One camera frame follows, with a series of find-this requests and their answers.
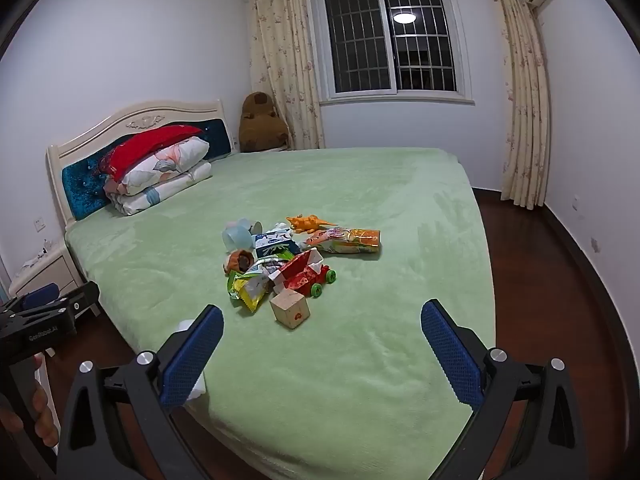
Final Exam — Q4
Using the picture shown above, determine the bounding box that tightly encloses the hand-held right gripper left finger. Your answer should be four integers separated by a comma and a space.
57, 304, 225, 480

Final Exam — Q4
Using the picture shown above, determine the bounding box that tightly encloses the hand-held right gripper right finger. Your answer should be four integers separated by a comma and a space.
420, 299, 588, 480

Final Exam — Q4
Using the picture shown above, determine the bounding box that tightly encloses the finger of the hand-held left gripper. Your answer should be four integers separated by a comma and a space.
7, 282, 61, 311
30, 280, 101, 322

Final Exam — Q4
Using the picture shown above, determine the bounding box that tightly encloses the green and yellow snack packet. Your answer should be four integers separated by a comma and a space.
227, 257, 281, 315

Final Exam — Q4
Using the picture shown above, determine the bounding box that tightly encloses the clear blue plastic cup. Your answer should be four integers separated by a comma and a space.
222, 217, 263, 253

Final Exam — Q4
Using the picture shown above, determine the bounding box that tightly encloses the blue and white snack box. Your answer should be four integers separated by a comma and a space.
252, 227, 302, 263

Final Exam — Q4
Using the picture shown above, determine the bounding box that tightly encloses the person's left hand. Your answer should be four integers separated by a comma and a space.
0, 352, 61, 448

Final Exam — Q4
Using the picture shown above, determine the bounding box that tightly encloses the cream nightstand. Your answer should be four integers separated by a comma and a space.
9, 237, 101, 318

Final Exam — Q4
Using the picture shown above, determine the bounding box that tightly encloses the brown round plush item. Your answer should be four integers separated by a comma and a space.
223, 249, 257, 276

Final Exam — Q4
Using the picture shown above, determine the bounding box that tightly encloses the wooden cube block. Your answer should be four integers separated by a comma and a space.
270, 290, 311, 330

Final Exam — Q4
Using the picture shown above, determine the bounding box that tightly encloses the cream and blue bed headboard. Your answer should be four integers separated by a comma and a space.
46, 99, 236, 233

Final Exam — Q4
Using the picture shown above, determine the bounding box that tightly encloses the grey foil wrapper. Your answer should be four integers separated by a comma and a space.
257, 256, 296, 276

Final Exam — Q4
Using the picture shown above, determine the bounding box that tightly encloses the folded floral white quilt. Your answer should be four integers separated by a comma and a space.
104, 160, 213, 217

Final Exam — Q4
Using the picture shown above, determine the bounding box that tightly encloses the red toy car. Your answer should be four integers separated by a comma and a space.
270, 252, 337, 298

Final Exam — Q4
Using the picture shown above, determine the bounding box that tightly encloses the orange snack packet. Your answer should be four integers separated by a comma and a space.
302, 227, 382, 256

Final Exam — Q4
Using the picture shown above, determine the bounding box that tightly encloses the floral white pillow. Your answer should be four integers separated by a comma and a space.
120, 137, 211, 197

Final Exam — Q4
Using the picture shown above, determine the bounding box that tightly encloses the orange toy dinosaur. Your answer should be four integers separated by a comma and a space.
286, 214, 340, 235

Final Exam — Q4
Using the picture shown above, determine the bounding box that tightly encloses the brown plush toy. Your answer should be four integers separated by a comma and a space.
238, 91, 290, 153

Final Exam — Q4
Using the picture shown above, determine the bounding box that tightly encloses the floral cream curtain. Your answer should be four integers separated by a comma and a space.
248, 0, 323, 151
487, 0, 551, 208

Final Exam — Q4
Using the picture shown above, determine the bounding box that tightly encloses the barred window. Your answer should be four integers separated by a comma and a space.
302, 0, 475, 107

